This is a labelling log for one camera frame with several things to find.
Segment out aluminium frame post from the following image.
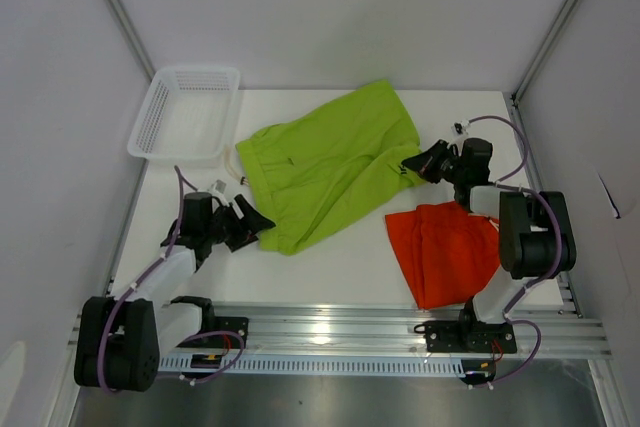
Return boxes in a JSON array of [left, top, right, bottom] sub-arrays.
[[510, 0, 582, 108], [103, 0, 155, 80]]

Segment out right aluminium frame post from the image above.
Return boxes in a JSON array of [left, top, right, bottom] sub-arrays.
[[510, 0, 582, 108]]

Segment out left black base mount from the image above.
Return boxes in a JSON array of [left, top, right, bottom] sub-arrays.
[[197, 316, 249, 350]]

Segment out lime green shorts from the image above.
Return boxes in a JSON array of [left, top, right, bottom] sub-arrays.
[[236, 80, 422, 256]]

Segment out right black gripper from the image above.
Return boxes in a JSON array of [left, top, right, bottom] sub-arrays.
[[402, 139, 467, 185]]

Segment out orange shorts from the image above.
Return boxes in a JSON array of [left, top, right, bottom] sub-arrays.
[[385, 202, 500, 310]]

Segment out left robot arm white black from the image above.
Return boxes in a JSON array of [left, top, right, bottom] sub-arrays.
[[74, 191, 276, 393]]

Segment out aluminium mounting rail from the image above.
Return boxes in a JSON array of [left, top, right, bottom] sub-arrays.
[[66, 302, 612, 361]]

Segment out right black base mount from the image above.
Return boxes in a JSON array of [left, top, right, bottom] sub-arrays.
[[413, 320, 517, 354]]

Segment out slotted white cable duct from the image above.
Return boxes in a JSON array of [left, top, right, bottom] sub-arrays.
[[159, 353, 464, 378]]

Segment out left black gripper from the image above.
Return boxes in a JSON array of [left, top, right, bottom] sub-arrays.
[[204, 195, 274, 252]]

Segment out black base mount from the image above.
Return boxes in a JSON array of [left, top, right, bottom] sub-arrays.
[[197, 316, 249, 350], [413, 320, 517, 354]]

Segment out left aluminium frame post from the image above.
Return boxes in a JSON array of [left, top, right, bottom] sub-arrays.
[[103, 0, 155, 80]]

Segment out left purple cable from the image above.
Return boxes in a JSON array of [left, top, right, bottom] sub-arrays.
[[96, 164, 246, 394]]

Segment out purple cable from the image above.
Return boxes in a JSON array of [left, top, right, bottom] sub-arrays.
[[96, 164, 246, 394], [459, 114, 571, 388]]

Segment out white plastic basket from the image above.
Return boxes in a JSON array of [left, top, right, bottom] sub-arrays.
[[127, 64, 241, 166]]

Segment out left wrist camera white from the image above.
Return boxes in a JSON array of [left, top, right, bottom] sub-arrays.
[[207, 179, 232, 207]]

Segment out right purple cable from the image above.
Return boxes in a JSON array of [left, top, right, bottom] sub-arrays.
[[459, 114, 571, 388]]

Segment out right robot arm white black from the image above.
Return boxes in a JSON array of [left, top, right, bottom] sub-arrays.
[[401, 138, 577, 351]]

